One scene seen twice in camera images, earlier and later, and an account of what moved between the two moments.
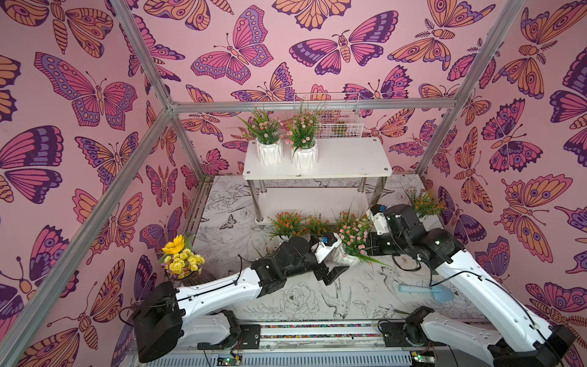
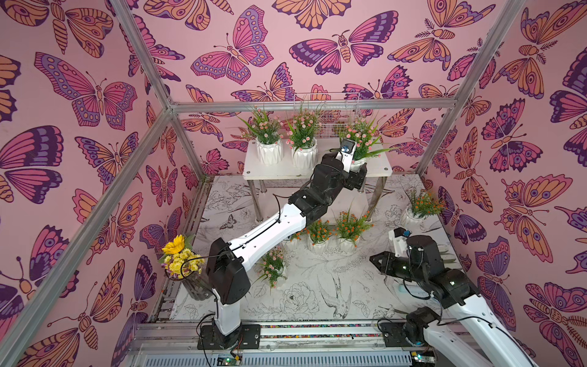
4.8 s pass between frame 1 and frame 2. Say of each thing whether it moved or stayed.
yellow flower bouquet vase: stayed
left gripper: moved
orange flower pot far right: stayed
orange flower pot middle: stayed
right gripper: moved
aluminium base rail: stayed
